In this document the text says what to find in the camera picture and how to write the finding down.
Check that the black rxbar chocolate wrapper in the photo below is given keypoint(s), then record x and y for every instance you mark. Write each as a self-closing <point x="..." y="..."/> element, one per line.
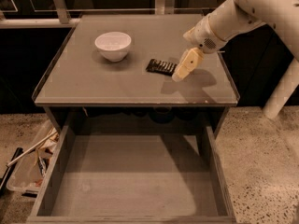
<point x="161" y="67"/>

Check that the white diagonal post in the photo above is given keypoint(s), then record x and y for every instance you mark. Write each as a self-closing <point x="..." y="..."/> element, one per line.
<point x="283" y="91"/>

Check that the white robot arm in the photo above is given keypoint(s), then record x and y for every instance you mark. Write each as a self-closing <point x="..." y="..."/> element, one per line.
<point x="235" y="17"/>

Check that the grey cabinet with glass top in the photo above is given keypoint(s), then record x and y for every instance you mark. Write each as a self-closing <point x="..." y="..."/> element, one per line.
<point x="80" y="77"/>

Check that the metal railing frame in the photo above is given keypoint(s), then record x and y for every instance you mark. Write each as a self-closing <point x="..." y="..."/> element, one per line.
<point x="18" y="14"/>

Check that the clear plastic bin with clutter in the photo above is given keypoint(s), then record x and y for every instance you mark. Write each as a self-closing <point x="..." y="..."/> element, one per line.
<point x="31" y="169"/>

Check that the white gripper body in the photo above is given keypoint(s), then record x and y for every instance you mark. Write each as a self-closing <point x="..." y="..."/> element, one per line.
<point x="204" y="37"/>

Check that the white ceramic bowl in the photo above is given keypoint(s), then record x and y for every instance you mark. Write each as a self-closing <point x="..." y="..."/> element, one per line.
<point x="113" y="46"/>

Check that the open grey top drawer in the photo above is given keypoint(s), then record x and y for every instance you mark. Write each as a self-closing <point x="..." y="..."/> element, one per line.
<point x="101" y="176"/>

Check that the black flat object on floor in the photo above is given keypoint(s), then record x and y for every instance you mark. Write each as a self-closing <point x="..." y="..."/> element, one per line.
<point x="4" y="179"/>

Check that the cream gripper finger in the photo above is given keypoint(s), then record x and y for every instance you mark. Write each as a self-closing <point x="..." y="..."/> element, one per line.
<point x="191" y="36"/>
<point x="190" y="59"/>

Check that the white stick in bin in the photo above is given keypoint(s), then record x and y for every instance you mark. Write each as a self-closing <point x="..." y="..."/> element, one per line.
<point x="10" y="163"/>

